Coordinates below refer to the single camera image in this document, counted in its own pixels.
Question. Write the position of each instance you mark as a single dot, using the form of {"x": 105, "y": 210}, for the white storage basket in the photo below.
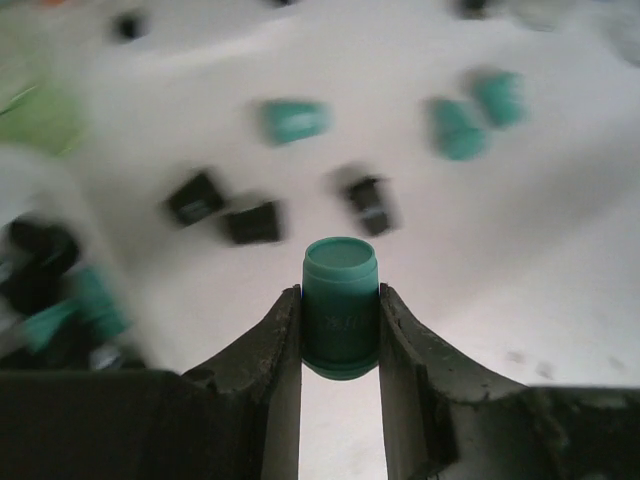
{"x": 60, "y": 306}

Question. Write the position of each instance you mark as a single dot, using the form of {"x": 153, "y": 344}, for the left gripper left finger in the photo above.
{"x": 234, "y": 416}

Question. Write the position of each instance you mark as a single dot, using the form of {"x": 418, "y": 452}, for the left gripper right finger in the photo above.
{"x": 445, "y": 416}

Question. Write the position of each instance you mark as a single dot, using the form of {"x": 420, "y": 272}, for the black coffee capsule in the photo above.
{"x": 368, "y": 201}
{"x": 261, "y": 222}
{"x": 200, "y": 196}

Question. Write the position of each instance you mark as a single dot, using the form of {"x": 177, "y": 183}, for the green glass cup left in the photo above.
{"x": 37, "y": 108}

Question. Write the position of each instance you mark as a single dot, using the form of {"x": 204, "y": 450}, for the teal coffee capsule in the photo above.
{"x": 340, "y": 308}
{"x": 499, "y": 94}
{"x": 284, "y": 121}
{"x": 455, "y": 133}

